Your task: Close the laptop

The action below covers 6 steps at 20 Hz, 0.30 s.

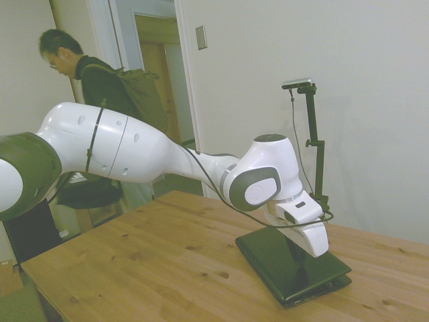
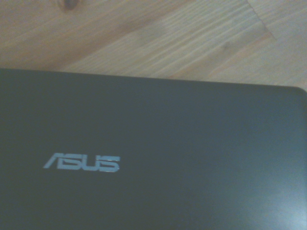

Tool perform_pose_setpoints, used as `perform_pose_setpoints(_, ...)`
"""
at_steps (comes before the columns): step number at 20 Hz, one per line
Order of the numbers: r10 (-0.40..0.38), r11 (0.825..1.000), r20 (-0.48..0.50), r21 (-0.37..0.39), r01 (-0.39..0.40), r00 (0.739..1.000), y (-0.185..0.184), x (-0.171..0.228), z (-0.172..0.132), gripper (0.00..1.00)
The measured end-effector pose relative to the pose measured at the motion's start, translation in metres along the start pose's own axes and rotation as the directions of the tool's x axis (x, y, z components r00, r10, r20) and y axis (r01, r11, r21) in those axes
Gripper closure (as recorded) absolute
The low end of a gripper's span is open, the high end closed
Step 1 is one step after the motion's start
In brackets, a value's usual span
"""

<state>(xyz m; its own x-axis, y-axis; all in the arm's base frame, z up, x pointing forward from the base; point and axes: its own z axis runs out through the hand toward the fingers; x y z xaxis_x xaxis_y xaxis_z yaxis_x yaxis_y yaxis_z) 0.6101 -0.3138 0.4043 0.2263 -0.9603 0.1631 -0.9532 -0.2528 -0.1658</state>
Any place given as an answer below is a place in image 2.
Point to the black ASUS laptop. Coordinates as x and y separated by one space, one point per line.
168 148

